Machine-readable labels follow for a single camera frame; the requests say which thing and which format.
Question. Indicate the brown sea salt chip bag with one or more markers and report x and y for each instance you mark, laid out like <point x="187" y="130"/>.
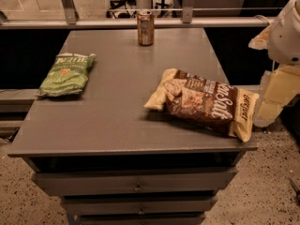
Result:
<point x="214" y="105"/>

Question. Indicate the gold soda can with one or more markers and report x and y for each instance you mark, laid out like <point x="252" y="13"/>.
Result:
<point x="145" y="25"/>

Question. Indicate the top grey drawer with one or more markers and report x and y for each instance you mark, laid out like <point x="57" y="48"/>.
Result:
<point x="99" y="183"/>

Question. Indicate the green kettle chip bag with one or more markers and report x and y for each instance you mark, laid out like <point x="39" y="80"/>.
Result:
<point x="68" y="75"/>

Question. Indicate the metal railing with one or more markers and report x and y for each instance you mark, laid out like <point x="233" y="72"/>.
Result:
<point x="88" y="14"/>

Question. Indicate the middle grey drawer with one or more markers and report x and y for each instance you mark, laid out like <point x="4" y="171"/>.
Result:
<point x="139" y="205"/>

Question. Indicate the grey drawer cabinet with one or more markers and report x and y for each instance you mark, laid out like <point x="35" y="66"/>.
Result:
<point x="108" y="130"/>

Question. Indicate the bottom grey drawer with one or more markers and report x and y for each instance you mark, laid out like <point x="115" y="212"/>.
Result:
<point x="150" y="219"/>

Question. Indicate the black office chair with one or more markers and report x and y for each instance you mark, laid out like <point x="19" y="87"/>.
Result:
<point x="119" y="9"/>

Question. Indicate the grey drawer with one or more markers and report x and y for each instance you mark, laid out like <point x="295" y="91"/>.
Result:
<point x="99" y="183"/>
<point x="150" y="219"/>
<point x="139" y="205"/>

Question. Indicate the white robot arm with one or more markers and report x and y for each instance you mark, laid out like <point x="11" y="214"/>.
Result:
<point x="282" y="84"/>

